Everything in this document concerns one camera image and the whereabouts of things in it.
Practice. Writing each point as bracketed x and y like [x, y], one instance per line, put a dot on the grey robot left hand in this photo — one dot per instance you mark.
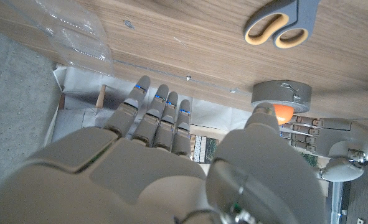
[336, 140]

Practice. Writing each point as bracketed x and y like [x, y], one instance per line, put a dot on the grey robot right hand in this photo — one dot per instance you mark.
[140, 180]

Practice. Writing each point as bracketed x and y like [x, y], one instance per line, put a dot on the clear plastic clamshell container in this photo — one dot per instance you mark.
[74, 34]

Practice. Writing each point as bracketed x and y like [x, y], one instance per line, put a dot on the orange fruit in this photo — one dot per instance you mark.
[284, 115]

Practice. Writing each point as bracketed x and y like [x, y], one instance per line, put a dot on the grey duct tape roll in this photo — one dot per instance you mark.
[280, 93]

